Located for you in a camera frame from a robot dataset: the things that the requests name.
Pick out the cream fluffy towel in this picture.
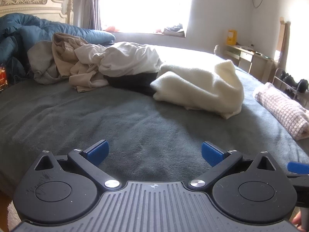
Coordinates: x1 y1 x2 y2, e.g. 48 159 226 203
150 60 245 120

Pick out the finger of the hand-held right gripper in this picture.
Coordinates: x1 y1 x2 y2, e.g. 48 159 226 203
287 161 309 208

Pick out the pink checked folded garment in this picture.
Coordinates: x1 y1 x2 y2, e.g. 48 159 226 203
253 82 309 141

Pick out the metal shoe rack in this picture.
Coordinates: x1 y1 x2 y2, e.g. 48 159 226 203
273 68 309 107

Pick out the black shoe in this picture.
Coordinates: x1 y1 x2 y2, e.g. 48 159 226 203
298 78 309 93
280 71 298 87

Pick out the dark pile on windowsill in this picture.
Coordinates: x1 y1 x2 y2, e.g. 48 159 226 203
164 24 185 37

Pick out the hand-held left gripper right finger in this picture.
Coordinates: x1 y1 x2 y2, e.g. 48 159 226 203
188 141 278 191

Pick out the person's right hand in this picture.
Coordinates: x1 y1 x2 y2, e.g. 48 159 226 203
292 211 303 230

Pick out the red packet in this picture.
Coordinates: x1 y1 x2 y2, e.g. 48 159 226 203
0 63 9 87

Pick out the grey garment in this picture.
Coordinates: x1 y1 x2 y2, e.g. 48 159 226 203
27 40 61 85

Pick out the yellow box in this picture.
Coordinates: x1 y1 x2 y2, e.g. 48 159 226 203
226 30 238 46

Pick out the cream carved headboard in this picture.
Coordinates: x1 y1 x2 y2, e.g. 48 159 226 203
0 0 74 26

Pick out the white sweatshirt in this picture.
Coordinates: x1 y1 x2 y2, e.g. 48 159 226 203
98 42 164 76

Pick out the black garment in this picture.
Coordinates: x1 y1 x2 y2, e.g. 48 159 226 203
104 71 161 96

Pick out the light wooden desk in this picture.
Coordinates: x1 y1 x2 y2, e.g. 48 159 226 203
223 45 278 83

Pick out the blue duvet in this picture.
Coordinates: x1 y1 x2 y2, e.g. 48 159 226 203
0 13 116 87

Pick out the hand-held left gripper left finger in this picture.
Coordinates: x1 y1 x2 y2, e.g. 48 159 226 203
34 140 121 191

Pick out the pale beige zip jacket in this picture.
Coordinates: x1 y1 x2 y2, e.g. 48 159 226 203
69 44 109 93

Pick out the cardboard sheet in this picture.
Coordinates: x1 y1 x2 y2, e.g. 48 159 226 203
279 17 291 61

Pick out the grey curtain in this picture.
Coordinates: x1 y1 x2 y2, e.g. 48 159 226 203
81 0 109 31

